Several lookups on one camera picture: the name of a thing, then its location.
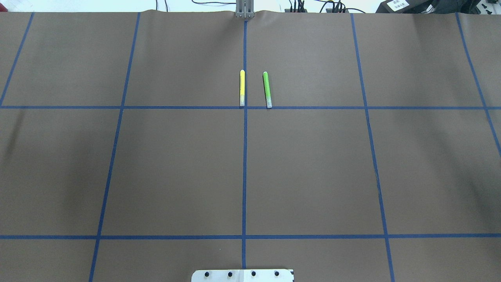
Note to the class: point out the green marker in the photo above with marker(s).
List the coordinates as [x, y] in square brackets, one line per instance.
[267, 89]

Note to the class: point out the yellow marker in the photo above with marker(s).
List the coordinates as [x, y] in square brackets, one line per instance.
[242, 81]

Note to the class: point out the black monitor stand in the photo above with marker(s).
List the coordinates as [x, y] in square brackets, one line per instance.
[403, 6]

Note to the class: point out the aluminium frame post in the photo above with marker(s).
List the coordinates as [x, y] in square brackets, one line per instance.
[244, 9]

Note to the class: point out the white camera stand post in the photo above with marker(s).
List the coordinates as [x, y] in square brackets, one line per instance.
[244, 275]

